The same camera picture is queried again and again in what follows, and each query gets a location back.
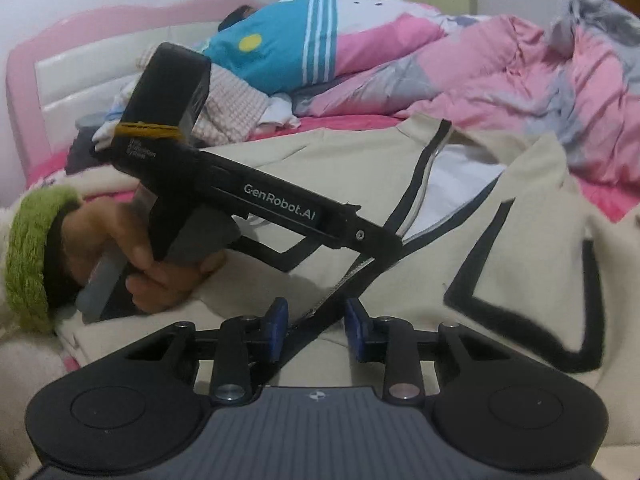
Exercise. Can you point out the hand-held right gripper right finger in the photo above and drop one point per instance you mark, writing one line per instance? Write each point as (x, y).
(356, 330)

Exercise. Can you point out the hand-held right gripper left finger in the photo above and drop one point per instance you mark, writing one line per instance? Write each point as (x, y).
(277, 330)

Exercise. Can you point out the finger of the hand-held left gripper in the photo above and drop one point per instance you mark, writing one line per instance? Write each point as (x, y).
(375, 242)

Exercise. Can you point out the beige zip jacket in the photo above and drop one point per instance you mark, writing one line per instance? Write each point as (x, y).
(500, 335)

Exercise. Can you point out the person's left forearm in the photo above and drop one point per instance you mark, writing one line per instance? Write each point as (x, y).
(30, 240)

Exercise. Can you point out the person's left hand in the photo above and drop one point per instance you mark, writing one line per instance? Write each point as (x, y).
(100, 230)

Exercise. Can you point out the pink houndstooth cloth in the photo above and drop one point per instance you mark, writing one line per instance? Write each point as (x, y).
(230, 105)

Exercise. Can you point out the white blue patterned cloth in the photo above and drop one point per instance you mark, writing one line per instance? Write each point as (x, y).
(112, 120)

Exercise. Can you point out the dark grey cloth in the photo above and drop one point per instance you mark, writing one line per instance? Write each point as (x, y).
(87, 155)

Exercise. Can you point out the pink white headboard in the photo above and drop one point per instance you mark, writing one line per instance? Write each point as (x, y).
(65, 75)

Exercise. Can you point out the blue pink cartoon pillow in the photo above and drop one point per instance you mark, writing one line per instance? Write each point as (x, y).
(280, 45)

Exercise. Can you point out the pink grey floral quilt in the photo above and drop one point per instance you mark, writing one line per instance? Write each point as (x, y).
(500, 70)

